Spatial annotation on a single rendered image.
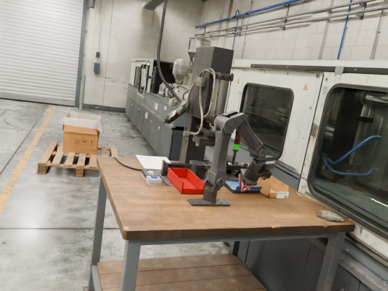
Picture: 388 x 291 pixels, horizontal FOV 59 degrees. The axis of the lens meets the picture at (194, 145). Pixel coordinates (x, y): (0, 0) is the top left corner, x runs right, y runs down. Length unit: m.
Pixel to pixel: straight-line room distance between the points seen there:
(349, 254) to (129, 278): 1.12
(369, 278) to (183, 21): 10.35
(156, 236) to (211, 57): 1.09
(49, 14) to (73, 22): 0.64
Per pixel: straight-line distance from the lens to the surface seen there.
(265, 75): 2.81
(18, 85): 11.12
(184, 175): 1.94
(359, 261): 1.93
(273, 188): 2.05
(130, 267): 1.39
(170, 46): 11.34
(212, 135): 1.92
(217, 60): 2.00
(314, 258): 2.18
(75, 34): 10.96
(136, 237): 1.30
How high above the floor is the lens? 1.47
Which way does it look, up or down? 11 degrees down
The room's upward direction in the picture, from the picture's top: 9 degrees clockwise
